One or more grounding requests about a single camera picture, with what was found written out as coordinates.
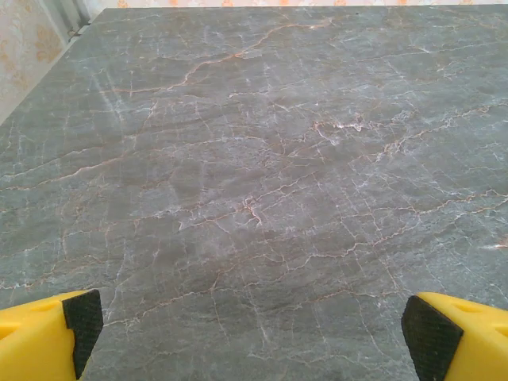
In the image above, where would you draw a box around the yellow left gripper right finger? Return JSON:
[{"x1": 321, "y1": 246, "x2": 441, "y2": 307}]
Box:
[{"x1": 400, "y1": 291, "x2": 508, "y2": 381}]

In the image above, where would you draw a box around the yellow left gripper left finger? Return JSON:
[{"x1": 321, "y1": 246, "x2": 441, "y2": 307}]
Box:
[{"x1": 0, "y1": 288, "x2": 104, "y2": 381}]

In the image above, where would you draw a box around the aluminium frame post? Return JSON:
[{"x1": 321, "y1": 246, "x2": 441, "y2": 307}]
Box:
[{"x1": 51, "y1": 0, "x2": 95, "y2": 43}]

